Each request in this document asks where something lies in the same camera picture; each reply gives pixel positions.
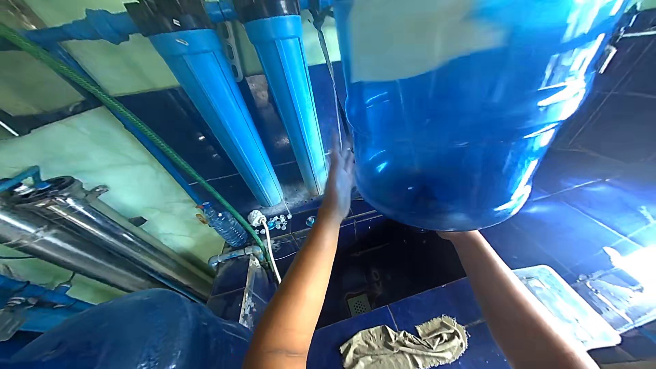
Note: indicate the person's right hand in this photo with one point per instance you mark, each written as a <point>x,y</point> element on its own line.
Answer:
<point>451,234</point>

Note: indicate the person's left hand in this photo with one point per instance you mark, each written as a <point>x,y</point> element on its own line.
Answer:
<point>336,192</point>

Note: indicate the large translucent blue water jug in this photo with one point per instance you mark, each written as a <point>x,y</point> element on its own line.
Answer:
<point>451,138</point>

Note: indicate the person's left forearm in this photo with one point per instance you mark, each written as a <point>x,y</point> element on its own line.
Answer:
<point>300,287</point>

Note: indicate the crumpled beige cloth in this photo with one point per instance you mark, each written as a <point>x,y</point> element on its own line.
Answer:
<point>405,346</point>

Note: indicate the blue pipe with fittings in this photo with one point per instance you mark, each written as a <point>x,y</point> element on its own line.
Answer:
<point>107,25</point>

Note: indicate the perforated metal drain cover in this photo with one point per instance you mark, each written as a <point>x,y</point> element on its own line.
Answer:
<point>359,306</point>

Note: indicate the grey plastic elbow pipe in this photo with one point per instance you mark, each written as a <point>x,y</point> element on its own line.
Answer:
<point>235,254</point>

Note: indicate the long thin blue pipe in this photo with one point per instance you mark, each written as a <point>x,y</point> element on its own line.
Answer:
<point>153,148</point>

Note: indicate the shiny steel cylinder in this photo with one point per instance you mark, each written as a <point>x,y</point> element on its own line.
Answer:
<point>56,246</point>
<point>123,238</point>

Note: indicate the grey slotted metal bracket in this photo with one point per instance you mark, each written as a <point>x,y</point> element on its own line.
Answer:
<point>233,54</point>

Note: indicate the person's left fingers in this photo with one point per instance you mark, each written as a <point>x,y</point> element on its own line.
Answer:
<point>343,160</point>

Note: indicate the white plastic tray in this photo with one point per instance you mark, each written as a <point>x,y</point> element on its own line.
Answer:
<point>569,307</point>

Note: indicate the thick blue pipe assembly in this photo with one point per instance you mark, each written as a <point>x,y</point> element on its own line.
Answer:
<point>41,307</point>

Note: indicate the pile of small plastic caps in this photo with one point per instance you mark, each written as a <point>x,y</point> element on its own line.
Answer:
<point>278,223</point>

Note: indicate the small clear plastic bottle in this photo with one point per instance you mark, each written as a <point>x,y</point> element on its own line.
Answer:
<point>225,226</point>

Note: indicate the big dark blue water jug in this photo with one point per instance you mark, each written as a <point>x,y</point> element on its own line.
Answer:
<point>133,333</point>

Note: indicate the blue filter housing, black cap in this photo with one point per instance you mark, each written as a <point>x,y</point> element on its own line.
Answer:
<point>218,107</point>
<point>287,87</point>

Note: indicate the person's right forearm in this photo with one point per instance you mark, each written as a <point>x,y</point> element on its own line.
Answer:
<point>512,307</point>

